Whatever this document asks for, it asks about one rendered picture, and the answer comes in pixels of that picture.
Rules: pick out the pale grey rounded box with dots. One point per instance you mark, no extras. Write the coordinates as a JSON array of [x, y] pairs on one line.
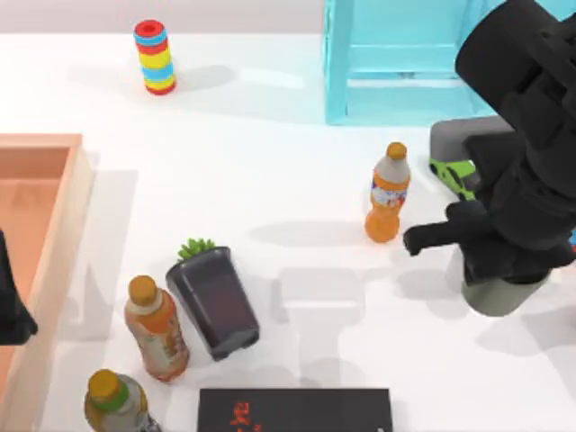
[[499, 297]]

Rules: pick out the red and blue can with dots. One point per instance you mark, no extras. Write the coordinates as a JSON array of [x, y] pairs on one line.
[[572, 243]]

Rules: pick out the orange bottle with orange cap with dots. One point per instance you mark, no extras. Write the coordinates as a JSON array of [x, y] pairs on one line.
[[389, 189]]

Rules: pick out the green and black stapler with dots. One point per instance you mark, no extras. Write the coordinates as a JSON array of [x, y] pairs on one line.
[[450, 173]]

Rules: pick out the light blue rack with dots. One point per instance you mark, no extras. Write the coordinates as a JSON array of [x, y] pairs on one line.
[[387, 90]]

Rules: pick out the dark grey plant pot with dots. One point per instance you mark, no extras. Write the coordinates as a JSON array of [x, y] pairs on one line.
[[216, 297]]

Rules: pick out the black book with red print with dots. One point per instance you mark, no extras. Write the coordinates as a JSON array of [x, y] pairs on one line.
[[292, 411]]

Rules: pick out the brown tea bottle, orange cap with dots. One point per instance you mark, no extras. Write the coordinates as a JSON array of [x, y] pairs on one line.
[[157, 333]]

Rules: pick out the stack of coloured rings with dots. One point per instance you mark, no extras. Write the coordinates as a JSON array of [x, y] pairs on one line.
[[156, 58]]

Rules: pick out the tea bottle with yellow cap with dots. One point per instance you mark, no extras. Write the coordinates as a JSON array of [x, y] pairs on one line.
[[112, 405]]

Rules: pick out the shallow salmon-coloured box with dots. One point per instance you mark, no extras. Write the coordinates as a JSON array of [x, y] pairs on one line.
[[49, 216]]

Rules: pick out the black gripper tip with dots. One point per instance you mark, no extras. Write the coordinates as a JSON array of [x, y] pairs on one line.
[[11, 306]]

